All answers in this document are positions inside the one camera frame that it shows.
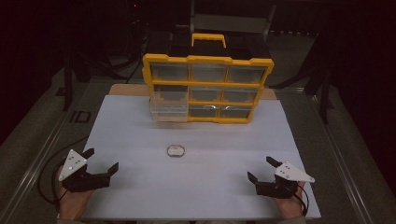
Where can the set of closed clear drawers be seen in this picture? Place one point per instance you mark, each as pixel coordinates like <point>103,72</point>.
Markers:
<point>208,73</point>

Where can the clear plastic drawer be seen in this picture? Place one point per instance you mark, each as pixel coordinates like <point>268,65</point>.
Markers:
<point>169,109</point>

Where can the person's left hand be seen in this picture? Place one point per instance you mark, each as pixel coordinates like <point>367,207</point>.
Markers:
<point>73,203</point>

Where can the yellow and black organizer cabinet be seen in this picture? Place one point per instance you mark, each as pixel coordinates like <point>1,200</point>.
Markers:
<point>207,59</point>

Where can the person's right hand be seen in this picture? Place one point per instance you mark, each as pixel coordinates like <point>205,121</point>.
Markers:
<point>291,207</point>

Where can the white table sheet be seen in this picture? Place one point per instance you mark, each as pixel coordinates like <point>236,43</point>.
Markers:
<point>202,180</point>

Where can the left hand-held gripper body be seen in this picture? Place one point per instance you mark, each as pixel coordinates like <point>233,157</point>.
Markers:
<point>73,163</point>

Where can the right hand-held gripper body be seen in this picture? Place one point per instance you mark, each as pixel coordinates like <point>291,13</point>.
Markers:
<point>289,172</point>

